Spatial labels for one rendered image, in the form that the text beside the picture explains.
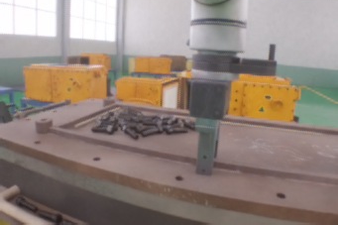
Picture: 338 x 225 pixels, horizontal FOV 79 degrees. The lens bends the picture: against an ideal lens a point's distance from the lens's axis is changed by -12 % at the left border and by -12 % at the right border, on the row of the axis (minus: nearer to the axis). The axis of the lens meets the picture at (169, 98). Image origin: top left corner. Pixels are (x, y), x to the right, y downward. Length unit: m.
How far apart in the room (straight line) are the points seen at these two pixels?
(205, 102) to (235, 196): 0.14
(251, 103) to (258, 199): 2.65
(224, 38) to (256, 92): 2.63
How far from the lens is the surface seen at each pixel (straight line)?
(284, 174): 0.41
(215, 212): 0.36
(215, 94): 0.31
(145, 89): 6.68
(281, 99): 2.99
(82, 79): 3.69
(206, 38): 0.33
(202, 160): 0.37
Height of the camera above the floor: 1.55
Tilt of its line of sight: 11 degrees down
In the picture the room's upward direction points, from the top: 3 degrees clockwise
